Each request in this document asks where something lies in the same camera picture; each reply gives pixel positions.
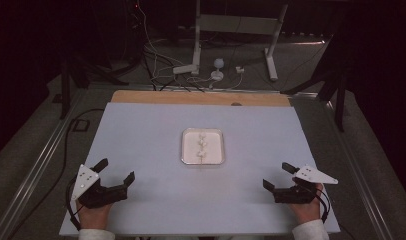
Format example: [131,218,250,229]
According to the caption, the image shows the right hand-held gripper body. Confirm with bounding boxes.
[273,164,339,204]

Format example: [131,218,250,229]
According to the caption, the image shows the person's right hand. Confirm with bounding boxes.
[288,178,326,225]

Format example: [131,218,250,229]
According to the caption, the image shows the black tripod stand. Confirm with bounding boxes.
[280,31,348,133]
[58,54,131,120]

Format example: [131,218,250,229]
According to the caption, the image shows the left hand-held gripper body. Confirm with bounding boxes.
[70,163,130,210]

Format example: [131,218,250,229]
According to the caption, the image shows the white power strip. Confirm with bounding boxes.
[172,63,199,76]

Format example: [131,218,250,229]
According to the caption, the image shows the pale table cover sheet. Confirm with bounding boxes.
[58,101,341,237]

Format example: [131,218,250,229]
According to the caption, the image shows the aluminium floor rail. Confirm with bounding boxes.
[0,89,89,240]
[290,93,394,240]

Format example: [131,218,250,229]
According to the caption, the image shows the white floor cables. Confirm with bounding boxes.
[136,2,245,91]

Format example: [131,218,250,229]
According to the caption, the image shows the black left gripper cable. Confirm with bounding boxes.
[65,176,85,232]

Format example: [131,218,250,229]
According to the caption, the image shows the long black floor cable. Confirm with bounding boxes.
[6,107,106,240]

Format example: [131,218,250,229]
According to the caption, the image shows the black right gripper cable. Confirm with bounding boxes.
[309,184,332,224]

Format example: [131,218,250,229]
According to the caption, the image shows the person's left hand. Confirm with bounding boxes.
[75,199,114,231]

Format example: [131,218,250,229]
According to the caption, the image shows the grey metal stand frame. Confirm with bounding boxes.
[191,0,289,82]

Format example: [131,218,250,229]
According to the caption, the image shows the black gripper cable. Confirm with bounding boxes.
[65,176,85,232]
[309,184,332,224]

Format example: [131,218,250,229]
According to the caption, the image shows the thin wooden skewer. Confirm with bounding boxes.
[198,132,206,170]

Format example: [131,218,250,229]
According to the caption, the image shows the white square tray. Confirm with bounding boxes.
[180,127,226,166]

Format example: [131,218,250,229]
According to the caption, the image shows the small white round lamp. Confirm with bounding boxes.
[210,57,226,82]

